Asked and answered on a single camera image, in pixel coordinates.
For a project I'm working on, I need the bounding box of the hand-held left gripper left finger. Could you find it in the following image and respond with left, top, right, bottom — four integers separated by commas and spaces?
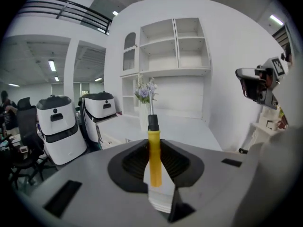
21, 139, 170, 227

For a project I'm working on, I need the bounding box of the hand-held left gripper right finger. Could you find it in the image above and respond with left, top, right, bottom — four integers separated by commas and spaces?
160, 138, 260, 227

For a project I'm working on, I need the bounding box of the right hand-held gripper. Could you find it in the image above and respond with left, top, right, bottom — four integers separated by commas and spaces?
235, 57, 290, 110

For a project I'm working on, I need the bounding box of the yellow handled screwdriver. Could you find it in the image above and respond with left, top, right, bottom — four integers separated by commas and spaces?
147, 90, 163, 188

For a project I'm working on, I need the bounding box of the white desk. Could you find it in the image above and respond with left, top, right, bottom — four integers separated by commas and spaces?
96, 114, 223, 152

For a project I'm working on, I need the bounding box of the white shelf cabinet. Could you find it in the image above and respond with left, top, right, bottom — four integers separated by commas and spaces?
119, 17, 213, 124

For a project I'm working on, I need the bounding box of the white and black robot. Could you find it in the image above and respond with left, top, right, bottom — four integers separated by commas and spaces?
79, 91, 118, 148
36, 95, 88, 166

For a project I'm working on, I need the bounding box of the black office chair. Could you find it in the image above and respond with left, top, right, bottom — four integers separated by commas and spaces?
8, 97, 52, 190

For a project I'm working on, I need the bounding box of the vase with purple flowers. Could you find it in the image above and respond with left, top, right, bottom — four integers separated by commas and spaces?
134, 73, 159, 130

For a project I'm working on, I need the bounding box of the black balcony railing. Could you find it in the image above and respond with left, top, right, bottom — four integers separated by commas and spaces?
16, 0, 113, 35

